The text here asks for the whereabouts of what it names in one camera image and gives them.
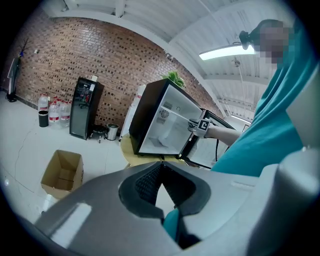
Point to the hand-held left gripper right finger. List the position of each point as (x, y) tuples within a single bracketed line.
[(237, 210)]

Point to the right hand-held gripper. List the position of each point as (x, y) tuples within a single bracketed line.
[(203, 127)]

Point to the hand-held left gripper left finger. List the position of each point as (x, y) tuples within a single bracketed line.
[(105, 215)]

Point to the white fridge shelf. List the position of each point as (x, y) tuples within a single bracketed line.
[(175, 113)]

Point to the black mini fridge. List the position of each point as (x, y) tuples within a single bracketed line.
[(147, 112)]

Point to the person's right forearm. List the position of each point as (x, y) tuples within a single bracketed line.
[(225, 135)]

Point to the long ceiling light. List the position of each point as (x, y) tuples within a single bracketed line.
[(226, 52), (240, 118)]

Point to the green potted plant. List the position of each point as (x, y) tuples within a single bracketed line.
[(175, 77)]

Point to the open cardboard box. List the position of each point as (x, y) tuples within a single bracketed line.
[(62, 175)]

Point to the round wooden table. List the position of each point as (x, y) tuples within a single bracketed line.
[(130, 152)]

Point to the person's teal shirt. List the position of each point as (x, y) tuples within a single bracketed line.
[(270, 125)]

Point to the silver pedal trash can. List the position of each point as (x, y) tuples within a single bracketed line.
[(111, 132)]

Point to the black round stool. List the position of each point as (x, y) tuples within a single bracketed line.
[(98, 131)]

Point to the tall black beverage cooler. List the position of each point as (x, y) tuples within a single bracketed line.
[(83, 110)]

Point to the large clear water bottle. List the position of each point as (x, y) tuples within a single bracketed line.
[(66, 114), (54, 116), (43, 102), (58, 100)]

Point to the small white box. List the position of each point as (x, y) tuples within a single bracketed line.
[(93, 78)]

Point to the black trash bin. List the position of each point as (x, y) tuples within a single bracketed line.
[(43, 119)]

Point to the person's head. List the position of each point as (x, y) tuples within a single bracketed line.
[(273, 42)]

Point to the black coat stand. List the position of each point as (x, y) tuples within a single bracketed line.
[(14, 75)]

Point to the black head camera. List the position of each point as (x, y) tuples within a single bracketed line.
[(246, 40)]

